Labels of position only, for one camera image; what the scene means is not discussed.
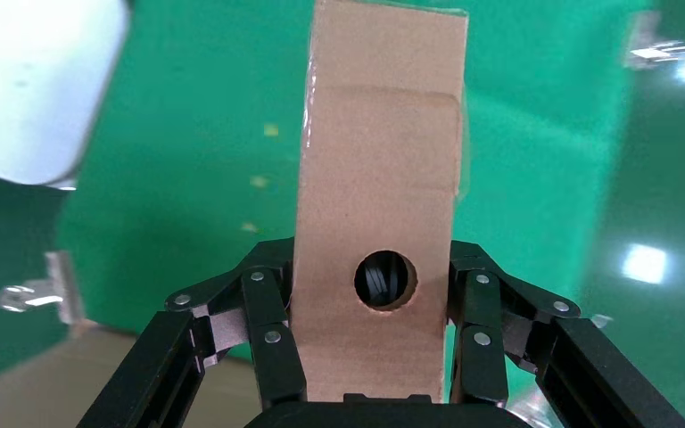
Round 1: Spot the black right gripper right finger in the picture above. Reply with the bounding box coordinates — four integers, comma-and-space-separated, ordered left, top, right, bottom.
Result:
447, 239, 685, 428

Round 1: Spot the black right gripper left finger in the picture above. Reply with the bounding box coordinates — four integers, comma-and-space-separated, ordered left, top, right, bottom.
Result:
76, 237, 309, 428

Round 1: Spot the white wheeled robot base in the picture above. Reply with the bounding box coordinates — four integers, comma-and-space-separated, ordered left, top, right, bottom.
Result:
0, 0, 129, 187

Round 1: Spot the small cardboard box with hole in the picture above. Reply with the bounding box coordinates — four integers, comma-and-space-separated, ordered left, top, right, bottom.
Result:
291, 0, 469, 404

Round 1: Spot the silver binder clip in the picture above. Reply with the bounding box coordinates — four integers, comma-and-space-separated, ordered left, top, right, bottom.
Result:
0, 251, 86, 327
624, 12, 685, 72

